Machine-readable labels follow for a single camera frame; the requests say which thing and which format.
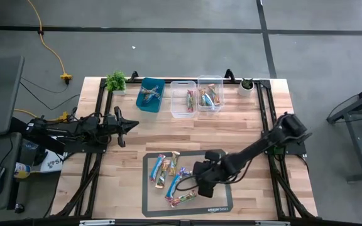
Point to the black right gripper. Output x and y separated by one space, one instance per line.
210 174

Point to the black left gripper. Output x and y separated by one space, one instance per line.
119 138

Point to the navy and green granola bar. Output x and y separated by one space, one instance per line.
151 95
185 171
146 91

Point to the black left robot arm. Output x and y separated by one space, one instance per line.
61 127

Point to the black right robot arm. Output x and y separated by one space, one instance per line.
250 150

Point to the teal plastic bin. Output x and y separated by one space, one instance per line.
151 108

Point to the grey mat with black border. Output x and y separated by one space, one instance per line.
212 204

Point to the green fern in white pot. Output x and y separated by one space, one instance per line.
116 81

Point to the clear plastic bin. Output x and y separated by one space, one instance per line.
179 106
210 80

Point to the silver metal bar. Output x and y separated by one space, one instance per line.
96 222
272 223

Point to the white printed bag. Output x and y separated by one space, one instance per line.
53 161

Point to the succulent in white pot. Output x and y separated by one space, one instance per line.
246 86

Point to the yellow and white bottle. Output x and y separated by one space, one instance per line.
22 170

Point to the small black round object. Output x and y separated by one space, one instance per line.
19 208

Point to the black metal desk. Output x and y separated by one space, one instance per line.
354 105

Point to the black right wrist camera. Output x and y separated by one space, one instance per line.
199 172

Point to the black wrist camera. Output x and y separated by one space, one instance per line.
111 121
199 172

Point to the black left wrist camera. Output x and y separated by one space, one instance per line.
111 121

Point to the black aluminium rig frame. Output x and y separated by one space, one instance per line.
265 84

